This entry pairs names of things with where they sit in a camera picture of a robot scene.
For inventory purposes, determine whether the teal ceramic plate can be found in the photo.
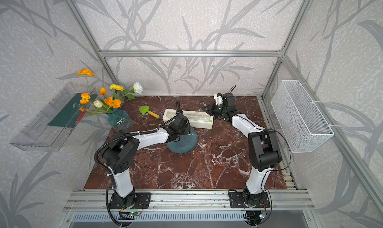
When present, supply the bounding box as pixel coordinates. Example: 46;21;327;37
166;127;198;155

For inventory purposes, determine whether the white plastic wrap dispenser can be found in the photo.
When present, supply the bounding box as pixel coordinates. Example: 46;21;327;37
162;109;213;129

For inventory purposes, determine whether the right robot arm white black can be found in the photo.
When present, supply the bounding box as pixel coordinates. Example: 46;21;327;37
203;93;282;196

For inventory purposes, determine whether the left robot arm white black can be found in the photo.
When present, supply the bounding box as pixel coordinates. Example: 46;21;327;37
94;101;191;199

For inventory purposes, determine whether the blue glass vase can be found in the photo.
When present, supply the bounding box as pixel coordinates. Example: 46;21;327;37
108;108;133;132

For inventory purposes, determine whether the orange and white flower bouquet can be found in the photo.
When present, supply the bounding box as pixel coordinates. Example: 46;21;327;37
78;82;143;115

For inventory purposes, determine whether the red pen on shelf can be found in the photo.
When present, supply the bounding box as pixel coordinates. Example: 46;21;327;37
76;108;87;122

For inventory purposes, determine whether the green notebook on shelf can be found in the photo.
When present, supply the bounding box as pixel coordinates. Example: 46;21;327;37
48;93;90;128

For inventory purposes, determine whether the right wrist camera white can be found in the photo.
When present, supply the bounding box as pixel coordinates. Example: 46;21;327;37
213;93;223;106

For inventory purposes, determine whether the green toy shovel yellow handle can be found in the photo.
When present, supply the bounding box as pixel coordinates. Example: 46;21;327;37
139;105;161;119

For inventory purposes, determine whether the white wire mesh basket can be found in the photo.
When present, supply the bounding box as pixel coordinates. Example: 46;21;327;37
271;80;334;153

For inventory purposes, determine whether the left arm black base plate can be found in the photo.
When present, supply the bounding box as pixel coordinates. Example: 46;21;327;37
109;192;152;209

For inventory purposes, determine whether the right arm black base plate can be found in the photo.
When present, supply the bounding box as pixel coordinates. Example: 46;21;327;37
227;189;271;210

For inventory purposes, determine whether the aluminium frame rail front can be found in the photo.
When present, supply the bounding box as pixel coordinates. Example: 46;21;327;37
63;189;315;212

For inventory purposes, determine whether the clear acrylic wall shelf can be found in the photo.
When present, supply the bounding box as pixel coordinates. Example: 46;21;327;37
10;83;97;152

